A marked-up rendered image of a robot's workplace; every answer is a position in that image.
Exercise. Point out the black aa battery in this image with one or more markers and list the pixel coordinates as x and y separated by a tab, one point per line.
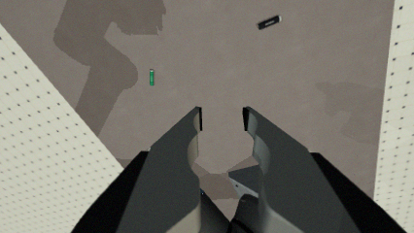
269	22

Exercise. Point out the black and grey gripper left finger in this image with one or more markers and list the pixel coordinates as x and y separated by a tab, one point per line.
157	192

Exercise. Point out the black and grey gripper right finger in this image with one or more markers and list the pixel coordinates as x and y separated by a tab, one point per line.
302	192

